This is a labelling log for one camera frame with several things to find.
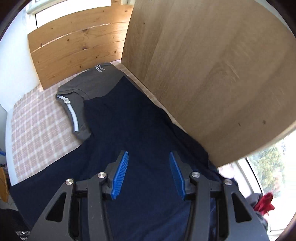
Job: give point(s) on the grey polo shirt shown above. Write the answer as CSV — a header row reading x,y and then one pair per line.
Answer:
x,y
94,82

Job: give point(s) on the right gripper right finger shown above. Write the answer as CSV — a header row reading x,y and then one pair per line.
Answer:
x,y
235,218

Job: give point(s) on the navy blue t-shirt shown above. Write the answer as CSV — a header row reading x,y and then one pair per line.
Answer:
x,y
148,206

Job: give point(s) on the white window frame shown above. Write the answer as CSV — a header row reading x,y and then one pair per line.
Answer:
x,y
269,170

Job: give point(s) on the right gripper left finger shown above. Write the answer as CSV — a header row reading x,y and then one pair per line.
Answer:
x,y
55,221

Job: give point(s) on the pink plaid table cloth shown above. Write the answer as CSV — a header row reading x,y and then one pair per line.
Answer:
x,y
39,132

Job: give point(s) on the pine wood slat board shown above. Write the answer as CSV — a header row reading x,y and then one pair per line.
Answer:
x,y
79,41

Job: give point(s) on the light wooden cabinet panel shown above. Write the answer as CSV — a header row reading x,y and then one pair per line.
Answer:
x,y
225,70

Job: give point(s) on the dark red garment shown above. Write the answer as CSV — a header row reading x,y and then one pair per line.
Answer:
x,y
264,205

